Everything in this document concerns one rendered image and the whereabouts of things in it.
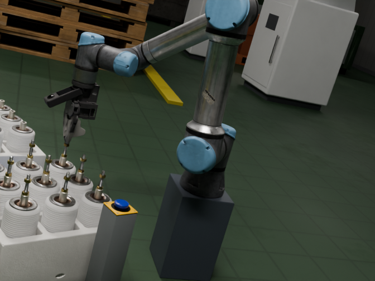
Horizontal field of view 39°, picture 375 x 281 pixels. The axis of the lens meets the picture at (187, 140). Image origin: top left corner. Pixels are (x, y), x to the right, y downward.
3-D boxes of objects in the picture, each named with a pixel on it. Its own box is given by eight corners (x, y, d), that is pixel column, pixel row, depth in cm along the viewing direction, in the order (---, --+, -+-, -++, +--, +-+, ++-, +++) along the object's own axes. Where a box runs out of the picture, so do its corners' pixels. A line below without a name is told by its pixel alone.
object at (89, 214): (76, 237, 171) (87, 187, 165) (104, 246, 170) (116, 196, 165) (65, 251, 162) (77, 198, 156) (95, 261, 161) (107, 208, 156)
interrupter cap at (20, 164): (43, 166, 172) (44, 164, 172) (34, 174, 165) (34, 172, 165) (22, 159, 173) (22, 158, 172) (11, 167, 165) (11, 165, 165)
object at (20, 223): (4, 247, 155) (14, 192, 150) (35, 257, 154) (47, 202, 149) (-12, 263, 146) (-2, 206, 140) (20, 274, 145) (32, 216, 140)
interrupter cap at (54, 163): (75, 171, 175) (75, 169, 175) (51, 168, 172) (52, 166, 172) (71, 161, 182) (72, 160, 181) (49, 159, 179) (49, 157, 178)
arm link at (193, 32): (258, -16, 162) (126, 46, 181) (249, -19, 152) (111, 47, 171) (271, 20, 163) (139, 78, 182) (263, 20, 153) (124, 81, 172)
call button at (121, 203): (122, 204, 147) (124, 198, 146) (130, 211, 144) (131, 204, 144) (110, 206, 144) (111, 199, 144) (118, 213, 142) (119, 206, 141)
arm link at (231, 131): (231, 163, 177) (243, 125, 173) (219, 173, 165) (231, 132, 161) (198, 150, 181) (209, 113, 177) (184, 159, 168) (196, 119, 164)
